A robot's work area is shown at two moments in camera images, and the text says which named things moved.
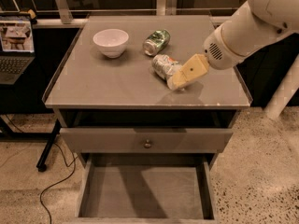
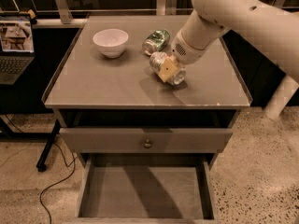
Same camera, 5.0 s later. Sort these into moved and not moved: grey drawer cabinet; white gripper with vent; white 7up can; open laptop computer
Moved: white gripper with vent
Not moved: open laptop computer; grey drawer cabinet; white 7up can
